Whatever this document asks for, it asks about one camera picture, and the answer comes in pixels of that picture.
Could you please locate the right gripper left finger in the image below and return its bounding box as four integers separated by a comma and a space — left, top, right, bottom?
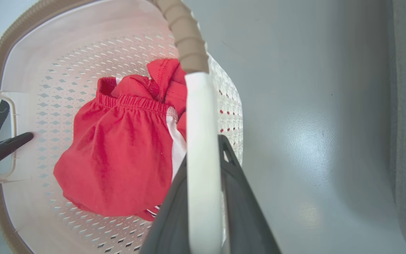
140, 155, 190, 254

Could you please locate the red clothing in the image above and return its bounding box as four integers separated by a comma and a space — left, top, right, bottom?
53, 58, 188, 222

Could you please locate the white laundry basket brown rim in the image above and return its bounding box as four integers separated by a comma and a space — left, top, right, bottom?
0, 0, 244, 254

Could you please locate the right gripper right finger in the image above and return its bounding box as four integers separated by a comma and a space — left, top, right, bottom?
218, 134, 282, 254

